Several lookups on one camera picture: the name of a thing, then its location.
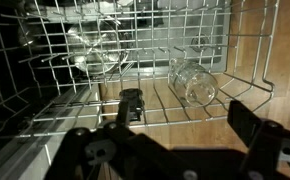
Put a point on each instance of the stainless steel bowl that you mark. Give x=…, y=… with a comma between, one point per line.
x=98, y=63

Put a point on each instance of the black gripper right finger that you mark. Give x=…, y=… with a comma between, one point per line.
x=268, y=146

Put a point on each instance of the clear glass jar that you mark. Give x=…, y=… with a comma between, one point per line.
x=195, y=85

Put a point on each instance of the round door vent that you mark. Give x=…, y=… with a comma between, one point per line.
x=200, y=42

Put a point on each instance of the grey dishwasher door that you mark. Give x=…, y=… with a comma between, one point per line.
x=178, y=55

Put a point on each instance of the black detergent dispenser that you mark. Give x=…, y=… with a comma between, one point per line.
x=156, y=16

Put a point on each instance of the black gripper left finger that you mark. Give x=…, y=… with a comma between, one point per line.
x=125, y=110

